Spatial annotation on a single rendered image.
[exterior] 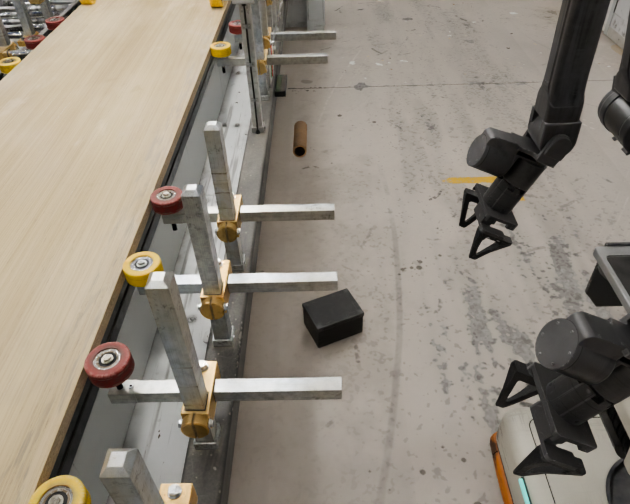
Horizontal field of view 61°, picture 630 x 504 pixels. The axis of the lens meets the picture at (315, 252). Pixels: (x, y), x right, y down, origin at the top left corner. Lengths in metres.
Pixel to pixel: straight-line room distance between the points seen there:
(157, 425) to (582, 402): 0.88
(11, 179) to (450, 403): 1.55
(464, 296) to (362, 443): 0.82
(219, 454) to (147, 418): 0.24
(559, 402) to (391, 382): 1.37
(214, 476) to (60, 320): 0.42
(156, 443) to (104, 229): 0.49
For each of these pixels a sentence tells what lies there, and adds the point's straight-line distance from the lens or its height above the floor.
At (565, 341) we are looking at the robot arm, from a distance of 0.63.
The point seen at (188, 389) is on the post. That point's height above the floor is 0.89.
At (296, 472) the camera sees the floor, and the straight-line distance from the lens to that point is 1.86.
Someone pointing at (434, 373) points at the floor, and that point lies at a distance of 2.08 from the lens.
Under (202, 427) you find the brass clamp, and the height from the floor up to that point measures 0.82.
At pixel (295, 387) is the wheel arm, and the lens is 1.02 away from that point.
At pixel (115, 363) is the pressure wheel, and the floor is 0.91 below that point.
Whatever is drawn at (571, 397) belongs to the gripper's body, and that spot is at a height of 1.12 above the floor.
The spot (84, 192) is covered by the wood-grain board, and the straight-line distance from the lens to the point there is 1.48.
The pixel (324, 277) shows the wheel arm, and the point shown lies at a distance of 1.16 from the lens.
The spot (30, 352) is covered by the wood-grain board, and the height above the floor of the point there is 0.90.
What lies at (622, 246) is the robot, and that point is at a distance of 1.07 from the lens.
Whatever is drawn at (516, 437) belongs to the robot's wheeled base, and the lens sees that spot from 1.68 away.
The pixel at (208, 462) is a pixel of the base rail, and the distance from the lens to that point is 1.11.
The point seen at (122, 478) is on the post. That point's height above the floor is 1.09.
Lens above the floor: 1.66
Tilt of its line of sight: 41 degrees down
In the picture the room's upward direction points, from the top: 2 degrees counter-clockwise
